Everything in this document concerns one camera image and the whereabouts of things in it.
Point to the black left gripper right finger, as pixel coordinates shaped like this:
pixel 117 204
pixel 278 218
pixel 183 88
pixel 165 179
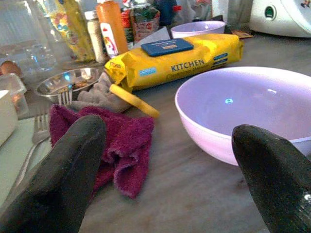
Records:
pixel 274 174

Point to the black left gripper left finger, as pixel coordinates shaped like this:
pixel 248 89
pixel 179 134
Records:
pixel 60 174

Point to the silver fork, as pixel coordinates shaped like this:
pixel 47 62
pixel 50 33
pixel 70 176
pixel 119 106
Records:
pixel 34 140
pixel 65 97

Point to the pale green placemat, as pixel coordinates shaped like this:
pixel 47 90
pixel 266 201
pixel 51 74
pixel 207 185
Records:
pixel 14 155

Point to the magenta terry cloth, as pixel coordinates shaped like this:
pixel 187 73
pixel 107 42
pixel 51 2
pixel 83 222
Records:
pixel 126 145

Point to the large lilac plastic bowl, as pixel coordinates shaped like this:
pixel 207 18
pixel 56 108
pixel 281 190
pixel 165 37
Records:
pixel 243 106

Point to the white ceramic dish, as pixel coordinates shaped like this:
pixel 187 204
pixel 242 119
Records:
pixel 6 116

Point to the grey cloth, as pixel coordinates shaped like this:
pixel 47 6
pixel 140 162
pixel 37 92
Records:
pixel 102 95

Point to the small steel bowl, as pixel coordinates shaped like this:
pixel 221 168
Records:
pixel 68 82

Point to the clear plastic container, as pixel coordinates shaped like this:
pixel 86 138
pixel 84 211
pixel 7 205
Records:
pixel 14 92

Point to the white-capped spice jar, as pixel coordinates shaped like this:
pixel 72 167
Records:
pixel 96 36

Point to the clear glass jar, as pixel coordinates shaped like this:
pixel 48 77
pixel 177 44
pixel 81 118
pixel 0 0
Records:
pixel 24 36

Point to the yellow snack packet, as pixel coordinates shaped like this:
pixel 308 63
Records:
pixel 73 29

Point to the yellow kitchen wipes pack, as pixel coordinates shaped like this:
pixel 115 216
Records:
pixel 175 65

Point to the orange sauce bottle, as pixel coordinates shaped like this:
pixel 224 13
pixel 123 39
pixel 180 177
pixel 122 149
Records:
pixel 111 26

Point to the white kitchen appliance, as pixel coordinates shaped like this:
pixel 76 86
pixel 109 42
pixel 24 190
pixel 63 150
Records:
pixel 281 17

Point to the small lilac plastic bowl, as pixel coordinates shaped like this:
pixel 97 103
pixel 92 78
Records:
pixel 198 28

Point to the red-printed food bag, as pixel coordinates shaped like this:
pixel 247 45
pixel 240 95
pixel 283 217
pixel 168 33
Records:
pixel 143 23

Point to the dark blue bottle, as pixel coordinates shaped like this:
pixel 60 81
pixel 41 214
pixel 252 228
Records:
pixel 166 11

